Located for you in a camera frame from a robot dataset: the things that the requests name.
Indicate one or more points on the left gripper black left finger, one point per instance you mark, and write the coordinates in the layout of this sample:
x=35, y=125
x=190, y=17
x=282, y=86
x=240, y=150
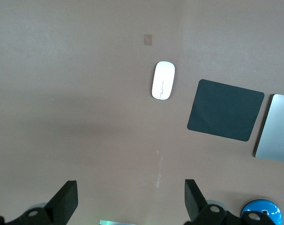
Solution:
x=62, y=204

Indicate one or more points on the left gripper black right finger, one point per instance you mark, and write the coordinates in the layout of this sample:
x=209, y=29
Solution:
x=194, y=204

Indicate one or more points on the white computer mouse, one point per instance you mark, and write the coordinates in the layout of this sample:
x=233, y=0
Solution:
x=163, y=80

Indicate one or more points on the black mouse pad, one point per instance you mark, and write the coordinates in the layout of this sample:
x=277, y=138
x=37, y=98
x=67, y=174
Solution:
x=225, y=110

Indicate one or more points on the blue desk lamp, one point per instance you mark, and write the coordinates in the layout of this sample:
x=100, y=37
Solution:
x=271, y=207

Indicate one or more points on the silver laptop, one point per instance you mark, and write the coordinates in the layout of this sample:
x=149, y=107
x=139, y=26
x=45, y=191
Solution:
x=276, y=131

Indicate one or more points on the brown tape patch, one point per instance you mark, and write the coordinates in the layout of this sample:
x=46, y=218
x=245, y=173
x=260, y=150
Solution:
x=147, y=39

